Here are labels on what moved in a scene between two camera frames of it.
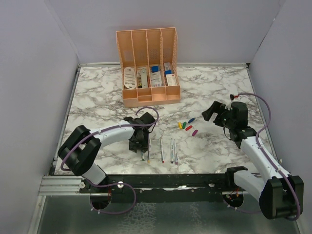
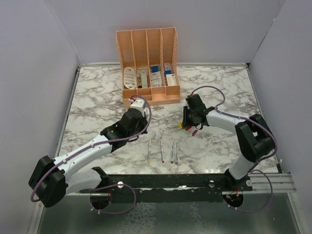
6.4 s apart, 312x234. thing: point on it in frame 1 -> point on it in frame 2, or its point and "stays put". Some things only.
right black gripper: [217, 107] -> [185, 122]
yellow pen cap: [180, 125] stays put
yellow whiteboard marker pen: [149, 150] stays put
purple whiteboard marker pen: [175, 152] stays put
